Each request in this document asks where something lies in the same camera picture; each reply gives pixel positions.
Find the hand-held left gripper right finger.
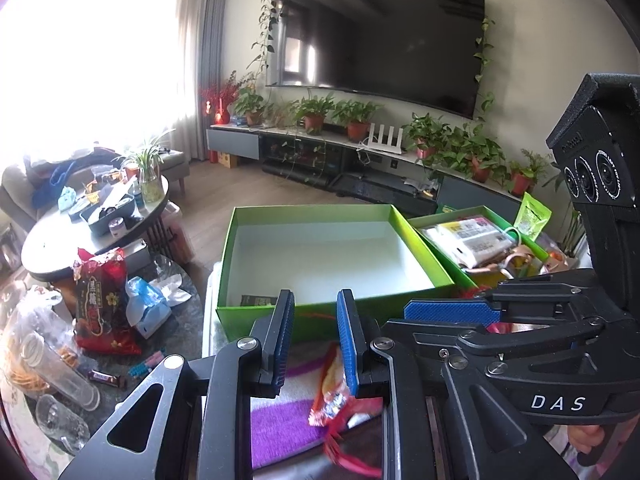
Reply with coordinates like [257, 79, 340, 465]
[336, 289, 576, 480]

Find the black wall television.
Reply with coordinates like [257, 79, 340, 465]
[265, 0, 486, 121]

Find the glass jar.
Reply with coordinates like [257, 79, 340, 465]
[34, 394, 92, 455]

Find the grey television cabinet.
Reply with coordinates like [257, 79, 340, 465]
[206, 122, 538, 221]

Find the clear plastic cylinder jar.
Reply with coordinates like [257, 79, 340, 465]
[19, 334, 102, 412]

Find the red snack wrapper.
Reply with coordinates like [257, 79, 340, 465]
[308, 344, 353, 429]

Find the row of potted plants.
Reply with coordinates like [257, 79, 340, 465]
[232, 80, 551, 196]

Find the grey sofa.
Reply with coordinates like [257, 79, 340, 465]
[0, 149, 191, 223]

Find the trailing vine plant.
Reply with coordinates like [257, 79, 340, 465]
[249, 0, 497, 111]

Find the green box with items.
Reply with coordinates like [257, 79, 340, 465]
[407, 205, 551, 293]

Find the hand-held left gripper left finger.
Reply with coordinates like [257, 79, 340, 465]
[57, 288, 297, 480]

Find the blue cloth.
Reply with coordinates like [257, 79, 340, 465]
[31, 160, 77, 209]

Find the dark marble side table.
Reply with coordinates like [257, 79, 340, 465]
[0, 260, 205, 463]

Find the round dark coffee table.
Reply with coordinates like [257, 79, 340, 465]
[22, 175, 171, 282]

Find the green snack pouch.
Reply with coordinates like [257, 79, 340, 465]
[514, 192, 553, 242]

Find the grey curtain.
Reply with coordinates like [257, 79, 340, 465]
[167, 0, 231, 161]

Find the white router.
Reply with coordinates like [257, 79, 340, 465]
[368, 122, 405, 155]

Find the blue tissue pack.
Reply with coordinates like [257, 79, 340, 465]
[125, 276, 174, 339]

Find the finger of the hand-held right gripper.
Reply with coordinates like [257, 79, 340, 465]
[379, 320, 607, 396]
[404, 267, 626, 326]

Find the red flower arrangement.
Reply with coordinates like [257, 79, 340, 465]
[199, 71, 237, 127]

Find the spider plant in glass vase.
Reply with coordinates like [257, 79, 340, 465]
[116, 129, 173, 203]

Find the white wrapped packet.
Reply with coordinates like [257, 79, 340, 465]
[420, 216, 517, 267]

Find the black tray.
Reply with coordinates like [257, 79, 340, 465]
[80, 195, 137, 237]

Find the small blue toy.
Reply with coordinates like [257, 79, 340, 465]
[128, 351, 167, 379]

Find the dark chocolate bar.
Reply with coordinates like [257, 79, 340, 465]
[88, 368, 127, 390]

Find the purple white printed blanket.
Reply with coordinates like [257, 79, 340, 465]
[249, 340, 396, 472]

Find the person's right hand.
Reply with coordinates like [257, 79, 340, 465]
[562, 424, 608, 462]

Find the large green cardboard box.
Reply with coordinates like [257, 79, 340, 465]
[216, 204, 456, 343]

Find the red gift bag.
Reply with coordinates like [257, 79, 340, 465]
[74, 249, 144, 357]

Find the clear plastic bag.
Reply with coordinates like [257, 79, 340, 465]
[0, 284, 78, 398]

